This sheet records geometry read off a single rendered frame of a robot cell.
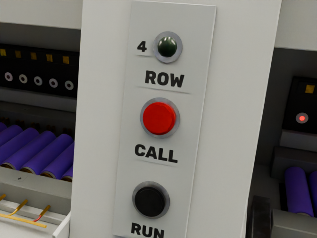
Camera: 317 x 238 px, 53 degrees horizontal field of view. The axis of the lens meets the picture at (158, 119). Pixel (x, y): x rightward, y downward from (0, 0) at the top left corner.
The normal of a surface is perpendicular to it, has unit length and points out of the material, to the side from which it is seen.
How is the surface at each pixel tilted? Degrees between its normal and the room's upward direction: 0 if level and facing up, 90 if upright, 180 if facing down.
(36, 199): 105
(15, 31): 90
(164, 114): 90
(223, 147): 90
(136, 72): 90
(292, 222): 16
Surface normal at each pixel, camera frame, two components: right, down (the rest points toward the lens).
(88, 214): -0.27, 0.15
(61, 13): -0.29, 0.40
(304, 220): 0.03, -0.90
